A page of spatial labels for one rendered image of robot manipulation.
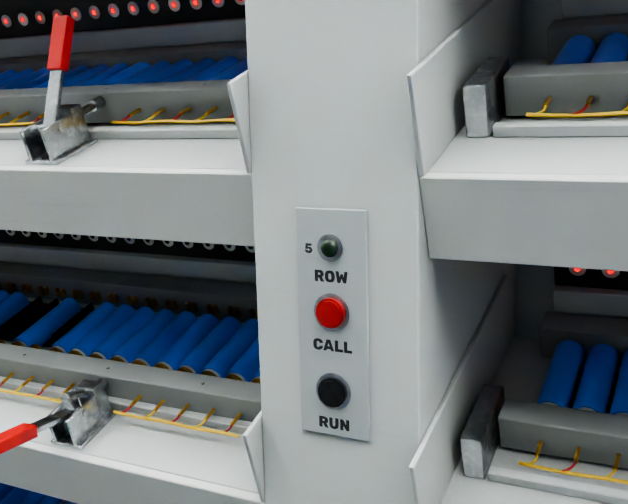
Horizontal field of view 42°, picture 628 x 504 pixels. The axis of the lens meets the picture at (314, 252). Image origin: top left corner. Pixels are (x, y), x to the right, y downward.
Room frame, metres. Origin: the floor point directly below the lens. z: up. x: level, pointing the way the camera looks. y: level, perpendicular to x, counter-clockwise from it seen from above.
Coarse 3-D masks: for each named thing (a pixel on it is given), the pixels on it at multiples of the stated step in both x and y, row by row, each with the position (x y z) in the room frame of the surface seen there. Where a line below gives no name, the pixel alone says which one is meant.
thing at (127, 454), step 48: (0, 432) 0.54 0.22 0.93; (48, 432) 0.53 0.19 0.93; (144, 432) 0.51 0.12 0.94; (192, 432) 0.50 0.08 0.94; (0, 480) 0.55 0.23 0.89; (48, 480) 0.52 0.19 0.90; (96, 480) 0.50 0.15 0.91; (144, 480) 0.47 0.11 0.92; (192, 480) 0.46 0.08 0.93; (240, 480) 0.45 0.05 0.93
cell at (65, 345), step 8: (104, 304) 0.65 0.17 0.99; (112, 304) 0.66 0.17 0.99; (96, 312) 0.64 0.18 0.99; (104, 312) 0.65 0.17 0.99; (112, 312) 0.65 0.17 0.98; (88, 320) 0.63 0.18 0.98; (96, 320) 0.64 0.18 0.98; (72, 328) 0.63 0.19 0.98; (80, 328) 0.62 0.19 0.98; (88, 328) 0.63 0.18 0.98; (64, 336) 0.62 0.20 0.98; (72, 336) 0.62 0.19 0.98; (80, 336) 0.62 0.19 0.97; (56, 344) 0.61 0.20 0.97; (64, 344) 0.61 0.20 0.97; (72, 344) 0.61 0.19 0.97; (64, 352) 0.61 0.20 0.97
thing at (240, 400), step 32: (0, 352) 0.60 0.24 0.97; (32, 352) 0.59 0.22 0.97; (0, 384) 0.58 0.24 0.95; (64, 384) 0.57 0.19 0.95; (128, 384) 0.54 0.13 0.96; (160, 384) 0.52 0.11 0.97; (192, 384) 0.52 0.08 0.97; (224, 384) 0.51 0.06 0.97; (256, 384) 0.50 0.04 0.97; (128, 416) 0.52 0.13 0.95; (224, 416) 0.51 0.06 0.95
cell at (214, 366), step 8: (248, 320) 0.59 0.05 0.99; (256, 320) 0.59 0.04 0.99; (240, 328) 0.58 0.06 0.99; (248, 328) 0.58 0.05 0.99; (256, 328) 0.58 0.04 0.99; (232, 336) 0.58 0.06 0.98; (240, 336) 0.57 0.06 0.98; (248, 336) 0.57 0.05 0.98; (256, 336) 0.58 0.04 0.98; (232, 344) 0.56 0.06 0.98; (240, 344) 0.56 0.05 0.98; (248, 344) 0.57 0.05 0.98; (224, 352) 0.55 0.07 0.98; (232, 352) 0.56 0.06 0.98; (240, 352) 0.56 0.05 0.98; (216, 360) 0.55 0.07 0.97; (224, 360) 0.55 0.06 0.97; (232, 360) 0.55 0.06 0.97; (208, 368) 0.54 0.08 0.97; (216, 368) 0.54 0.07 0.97; (224, 368) 0.54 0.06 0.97; (224, 376) 0.54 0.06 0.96
